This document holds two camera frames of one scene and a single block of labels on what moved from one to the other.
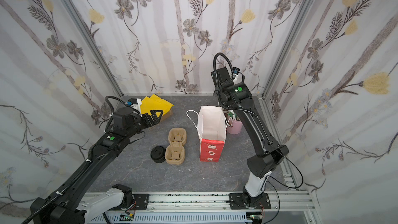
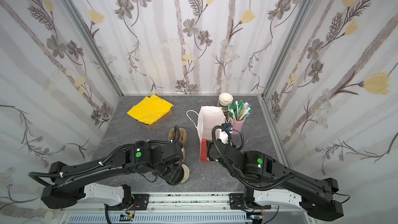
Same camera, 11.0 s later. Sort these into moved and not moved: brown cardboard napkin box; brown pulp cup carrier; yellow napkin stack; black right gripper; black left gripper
Moved: black left gripper; black right gripper
Not moved: yellow napkin stack; brown pulp cup carrier; brown cardboard napkin box
